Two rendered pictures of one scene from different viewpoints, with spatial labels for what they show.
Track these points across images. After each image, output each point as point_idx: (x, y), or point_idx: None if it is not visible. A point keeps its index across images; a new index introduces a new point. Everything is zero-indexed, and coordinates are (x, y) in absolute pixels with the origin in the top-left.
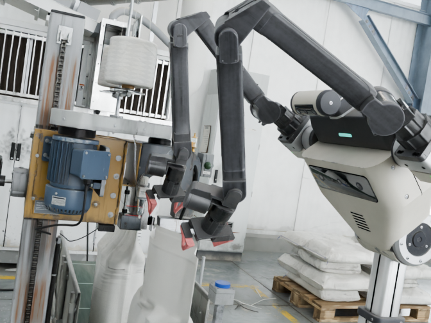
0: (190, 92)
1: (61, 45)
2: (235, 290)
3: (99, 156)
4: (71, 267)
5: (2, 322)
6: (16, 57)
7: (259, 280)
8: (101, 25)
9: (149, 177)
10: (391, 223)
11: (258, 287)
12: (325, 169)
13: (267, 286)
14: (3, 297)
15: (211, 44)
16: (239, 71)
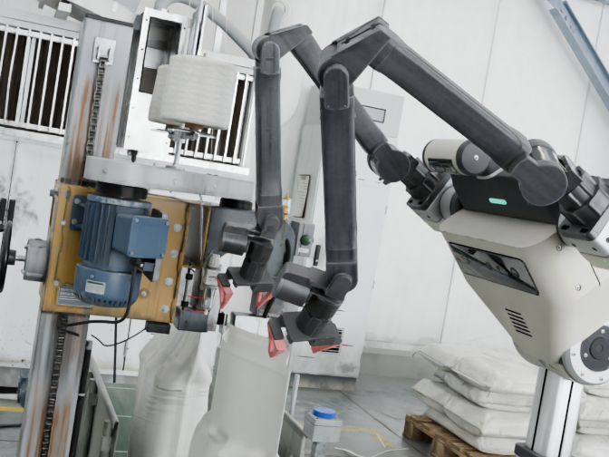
0: None
1: (99, 64)
2: (345, 435)
3: (154, 225)
4: (102, 386)
5: None
6: (11, 67)
7: (382, 421)
8: (143, 20)
9: (220, 256)
10: (558, 324)
11: (381, 432)
12: (470, 248)
13: (396, 431)
14: None
15: (314, 70)
16: (350, 119)
